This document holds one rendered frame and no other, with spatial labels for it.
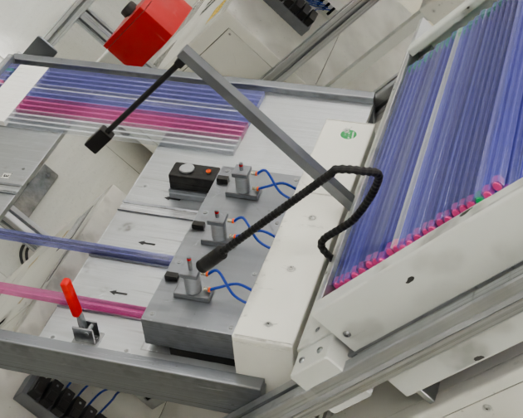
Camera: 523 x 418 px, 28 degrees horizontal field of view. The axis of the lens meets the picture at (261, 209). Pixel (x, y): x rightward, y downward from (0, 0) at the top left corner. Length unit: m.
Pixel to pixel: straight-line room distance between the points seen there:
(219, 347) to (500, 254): 0.45
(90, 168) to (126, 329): 1.62
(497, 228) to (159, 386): 0.55
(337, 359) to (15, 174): 0.77
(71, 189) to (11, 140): 1.12
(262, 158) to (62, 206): 1.28
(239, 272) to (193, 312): 0.09
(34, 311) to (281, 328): 0.73
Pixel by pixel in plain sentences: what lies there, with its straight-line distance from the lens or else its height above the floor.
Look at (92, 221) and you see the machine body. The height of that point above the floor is 0.62.
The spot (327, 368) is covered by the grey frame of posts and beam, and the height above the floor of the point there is 1.37.
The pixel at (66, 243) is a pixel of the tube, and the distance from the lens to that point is 1.60.
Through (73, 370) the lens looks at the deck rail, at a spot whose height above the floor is 1.01.
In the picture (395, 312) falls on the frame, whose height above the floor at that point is 1.48.
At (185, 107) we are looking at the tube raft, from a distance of 1.85.
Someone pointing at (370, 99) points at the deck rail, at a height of 1.21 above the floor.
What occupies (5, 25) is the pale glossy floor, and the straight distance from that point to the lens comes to 3.19.
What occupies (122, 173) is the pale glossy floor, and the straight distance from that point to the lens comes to 3.10.
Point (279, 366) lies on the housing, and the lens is 1.33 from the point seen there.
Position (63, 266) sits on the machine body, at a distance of 2.02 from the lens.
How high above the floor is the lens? 2.16
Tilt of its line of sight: 40 degrees down
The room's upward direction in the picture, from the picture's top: 54 degrees clockwise
